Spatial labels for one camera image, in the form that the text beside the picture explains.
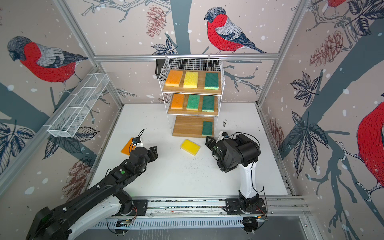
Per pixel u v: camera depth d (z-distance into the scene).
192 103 0.86
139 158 0.61
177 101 0.87
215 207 0.75
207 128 1.01
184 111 0.84
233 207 0.73
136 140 0.73
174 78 0.74
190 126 1.06
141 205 0.73
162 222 0.78
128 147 0.97
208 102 0.85
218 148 0.78
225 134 0.90
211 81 0.72
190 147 0.95
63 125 0.70
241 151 0.54
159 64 0.92
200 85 0.73
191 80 0.72
